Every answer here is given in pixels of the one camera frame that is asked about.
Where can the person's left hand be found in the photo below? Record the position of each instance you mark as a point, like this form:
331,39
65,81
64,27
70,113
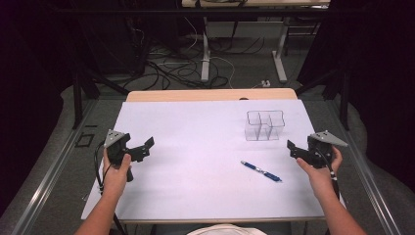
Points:
115,178

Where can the person's white shirt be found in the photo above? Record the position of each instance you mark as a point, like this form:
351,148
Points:
226,230

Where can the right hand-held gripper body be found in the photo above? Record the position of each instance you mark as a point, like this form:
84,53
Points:
321,147

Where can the white plug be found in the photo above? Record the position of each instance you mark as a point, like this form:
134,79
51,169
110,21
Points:
266,83

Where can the blue pen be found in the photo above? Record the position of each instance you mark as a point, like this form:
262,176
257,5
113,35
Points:
261,171

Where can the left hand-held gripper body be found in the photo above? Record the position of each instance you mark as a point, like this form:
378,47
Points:
116,147

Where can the white table sheet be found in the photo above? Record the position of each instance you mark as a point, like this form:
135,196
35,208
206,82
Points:
202,156

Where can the metal floor rail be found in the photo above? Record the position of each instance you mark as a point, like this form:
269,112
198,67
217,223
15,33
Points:
49,176
365,169

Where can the clear plastic organizer box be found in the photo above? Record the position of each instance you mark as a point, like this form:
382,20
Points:
265,125

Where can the dark curtain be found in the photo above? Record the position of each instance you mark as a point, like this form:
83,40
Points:
378,75
29,81

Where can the wooden table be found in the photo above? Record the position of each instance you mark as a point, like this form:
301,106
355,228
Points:
208,94

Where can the person's right hand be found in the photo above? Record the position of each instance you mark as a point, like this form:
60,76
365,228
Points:
321,179

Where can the black metal stand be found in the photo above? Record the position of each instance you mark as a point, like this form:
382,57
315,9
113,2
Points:
342,94
78,98

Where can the white-legged desk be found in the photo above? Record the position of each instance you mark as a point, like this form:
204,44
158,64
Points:
205,62

